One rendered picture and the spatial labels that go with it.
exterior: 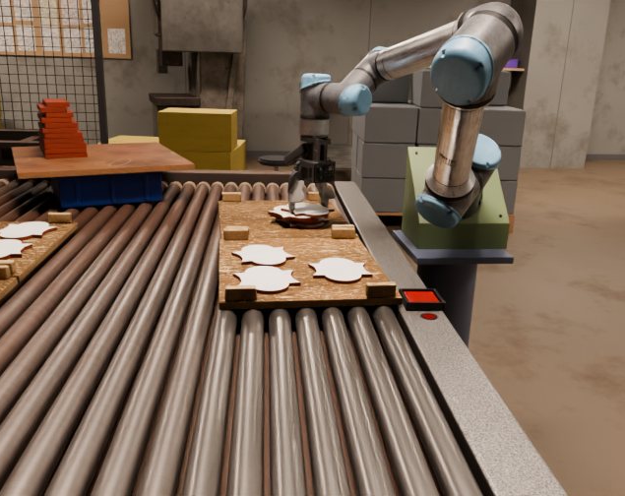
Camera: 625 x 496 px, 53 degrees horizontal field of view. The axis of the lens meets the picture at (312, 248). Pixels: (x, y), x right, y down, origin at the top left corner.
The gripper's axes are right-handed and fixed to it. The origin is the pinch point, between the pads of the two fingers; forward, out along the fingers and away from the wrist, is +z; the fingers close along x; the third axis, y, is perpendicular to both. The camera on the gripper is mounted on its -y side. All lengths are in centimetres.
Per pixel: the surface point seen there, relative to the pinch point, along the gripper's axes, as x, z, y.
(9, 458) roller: -85, 7, 65
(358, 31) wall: 443, -69, -552
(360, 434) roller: -47, 6, 84
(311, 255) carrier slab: -14.7, 4.0, 24.2
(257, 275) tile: -33.1, 3.2, 31.7
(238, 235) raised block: -23.9, 2.8, 5.9
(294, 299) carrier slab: -32, 4, 45
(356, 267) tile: -12.2, 3.2, 37.8
